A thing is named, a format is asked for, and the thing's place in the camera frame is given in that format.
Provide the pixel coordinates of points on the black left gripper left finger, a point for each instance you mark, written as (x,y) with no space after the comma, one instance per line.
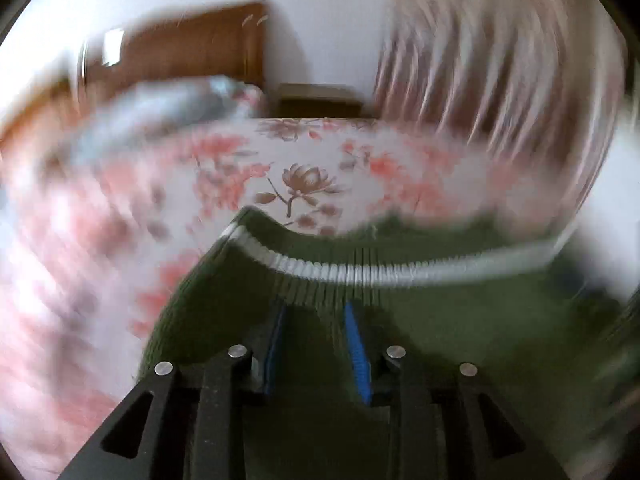
(186,422)

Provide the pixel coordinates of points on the floral pink bed sheet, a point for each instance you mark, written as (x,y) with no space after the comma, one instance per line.
(99,234)

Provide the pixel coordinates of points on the dark wooden nightstand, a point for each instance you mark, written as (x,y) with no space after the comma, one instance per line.
(316,101)

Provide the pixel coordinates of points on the grey floral pillow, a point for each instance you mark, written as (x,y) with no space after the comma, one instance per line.
(152,110)

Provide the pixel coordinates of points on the dark green knit sweater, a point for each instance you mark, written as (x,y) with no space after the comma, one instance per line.
(563,353)

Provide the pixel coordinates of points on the pink white striped curtain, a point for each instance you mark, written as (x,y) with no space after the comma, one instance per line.
(538,82)

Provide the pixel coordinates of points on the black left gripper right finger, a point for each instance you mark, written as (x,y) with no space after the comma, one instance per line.
(446,420)

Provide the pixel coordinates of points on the brown wooden headboard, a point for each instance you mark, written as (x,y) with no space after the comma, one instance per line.
(226,40)

